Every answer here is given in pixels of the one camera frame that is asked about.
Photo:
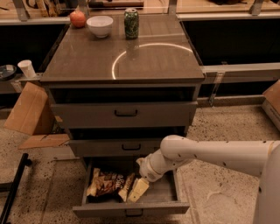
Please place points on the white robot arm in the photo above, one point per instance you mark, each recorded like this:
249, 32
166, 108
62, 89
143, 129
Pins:
260, 158

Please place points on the dark round plate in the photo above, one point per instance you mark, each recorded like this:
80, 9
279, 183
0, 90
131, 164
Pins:
7, 72

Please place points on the red apple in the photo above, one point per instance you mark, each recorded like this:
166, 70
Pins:
77, 18

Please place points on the brown chip bag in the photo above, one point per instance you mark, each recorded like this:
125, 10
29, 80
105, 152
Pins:
109, 182

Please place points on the top grey drawer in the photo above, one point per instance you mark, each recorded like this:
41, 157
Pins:
124, 115

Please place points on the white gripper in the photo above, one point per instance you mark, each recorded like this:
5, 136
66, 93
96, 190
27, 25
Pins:
148, 171

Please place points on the white bowl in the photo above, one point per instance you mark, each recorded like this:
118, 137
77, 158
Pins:
100, 26

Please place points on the grey drawer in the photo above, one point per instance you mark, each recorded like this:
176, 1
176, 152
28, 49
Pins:
124, 115
114, 147
161, 198

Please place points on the cardboard box at right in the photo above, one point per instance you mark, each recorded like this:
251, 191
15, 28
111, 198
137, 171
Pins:
271, 104

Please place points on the grey drawer cabinet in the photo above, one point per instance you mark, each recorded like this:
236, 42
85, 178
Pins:
158, 66

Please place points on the green soda can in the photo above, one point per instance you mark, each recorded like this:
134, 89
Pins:
131, 23

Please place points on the black metal stand leg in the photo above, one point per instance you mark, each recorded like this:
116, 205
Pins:
12, 188

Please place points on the flat cardboard piece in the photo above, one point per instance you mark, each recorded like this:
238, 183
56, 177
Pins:
42, 141

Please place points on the bottom grey drawer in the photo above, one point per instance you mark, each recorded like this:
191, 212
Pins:
161, 198

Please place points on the standing cardboard sheet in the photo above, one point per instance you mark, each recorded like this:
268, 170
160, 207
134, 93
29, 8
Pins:
31, 114

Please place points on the white paper cup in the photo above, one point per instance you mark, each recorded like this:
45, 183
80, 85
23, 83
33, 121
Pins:
27, 68

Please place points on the middle grey drawer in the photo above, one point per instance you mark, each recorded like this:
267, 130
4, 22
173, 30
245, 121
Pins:
114, 147

